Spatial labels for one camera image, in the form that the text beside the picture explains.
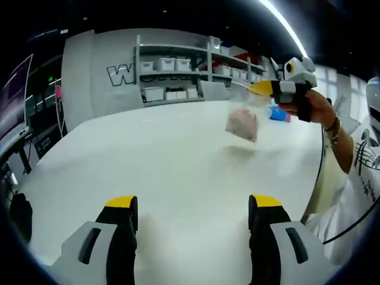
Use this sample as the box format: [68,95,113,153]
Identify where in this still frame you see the bright window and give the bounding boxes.
[314,66,369,120]

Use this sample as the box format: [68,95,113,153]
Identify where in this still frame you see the white monitor desk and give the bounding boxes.
[0,125,34,176]

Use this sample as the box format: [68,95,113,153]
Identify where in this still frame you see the long ceiling light strip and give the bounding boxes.
[259,0,310,59]

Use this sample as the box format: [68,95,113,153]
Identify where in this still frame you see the group of white storage bins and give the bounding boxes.
[139,36,267,102]

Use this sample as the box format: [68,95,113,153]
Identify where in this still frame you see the clear resealable bag pink contents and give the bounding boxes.
[224,82,271,144]

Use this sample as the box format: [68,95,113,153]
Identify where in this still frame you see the white chair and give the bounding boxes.
[199,81,232,102]

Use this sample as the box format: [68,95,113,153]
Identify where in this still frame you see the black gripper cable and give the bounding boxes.
[313,124,373,246]

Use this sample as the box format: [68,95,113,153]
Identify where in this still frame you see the blue flat packet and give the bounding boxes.
[268,106,292,122]

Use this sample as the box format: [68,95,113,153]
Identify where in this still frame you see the computer monitor purple screen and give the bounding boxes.
[0,53,34,141]

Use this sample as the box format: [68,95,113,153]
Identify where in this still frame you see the white grey worn device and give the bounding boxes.
[365,76,380,132]

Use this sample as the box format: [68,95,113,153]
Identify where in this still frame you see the black soft object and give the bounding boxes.
[9,192,33,245]

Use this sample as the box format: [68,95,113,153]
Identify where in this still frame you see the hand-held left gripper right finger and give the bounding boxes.
[248,194,334,285]

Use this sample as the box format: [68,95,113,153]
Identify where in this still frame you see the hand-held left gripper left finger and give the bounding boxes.
[61,195,139,285]

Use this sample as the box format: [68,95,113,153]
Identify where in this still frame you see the person's right hand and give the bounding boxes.
[283,90,339,131]

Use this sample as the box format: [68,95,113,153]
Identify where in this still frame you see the wrist bracelets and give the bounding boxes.
[322,116,343,145]

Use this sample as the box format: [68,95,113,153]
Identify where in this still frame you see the grey metal shelf unit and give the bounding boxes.
[134,34,268,104]

